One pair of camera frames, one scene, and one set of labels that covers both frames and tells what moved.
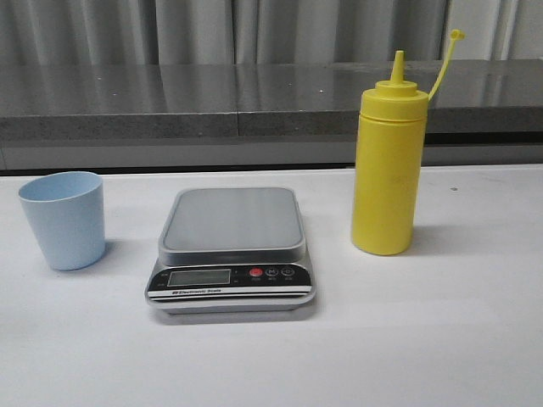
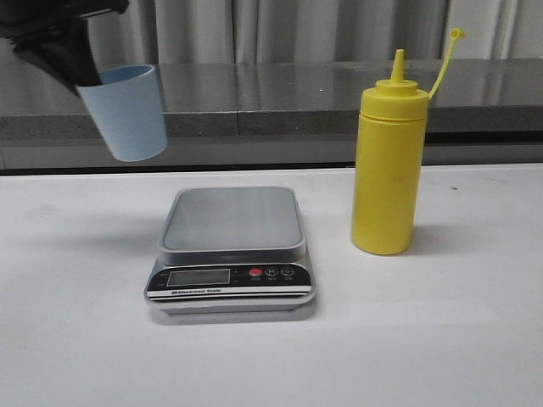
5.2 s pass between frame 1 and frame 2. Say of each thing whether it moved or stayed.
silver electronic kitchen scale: stayed
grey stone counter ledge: stayed
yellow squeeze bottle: stayed
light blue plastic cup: moved
